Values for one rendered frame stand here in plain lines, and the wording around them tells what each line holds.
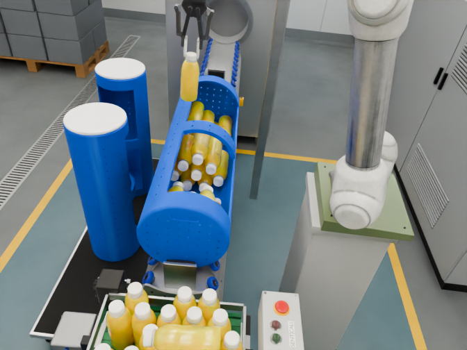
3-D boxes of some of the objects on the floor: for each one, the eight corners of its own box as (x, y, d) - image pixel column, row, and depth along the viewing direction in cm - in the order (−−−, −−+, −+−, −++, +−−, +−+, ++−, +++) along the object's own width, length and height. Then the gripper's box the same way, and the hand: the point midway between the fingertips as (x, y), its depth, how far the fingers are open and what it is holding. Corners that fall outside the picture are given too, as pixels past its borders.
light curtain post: (256, 194, 299) (297, -56, 192) (256, 198, 294) (297, -54, 187) (249, 193, 299) (285, -56, 192) (249, 198, 294) (285, -55, 187)
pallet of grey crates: (109, 51, 490) (96, -56, 415) (85, 78, 428) (64, -42, 353) (18, 41, 492) (-13, -67, 417) (-20, 65, 430) (-63, -56, 355)
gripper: (222, -13, 125) (215, 56, 140) (171, -21, 124) (169, 49, 139) (220, -6, 119) (212, 64, 135) (167, -15, 118) (166, 57, 134)
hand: (191, 48), depth 135 cm, fingers closed on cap, 4 cm apart
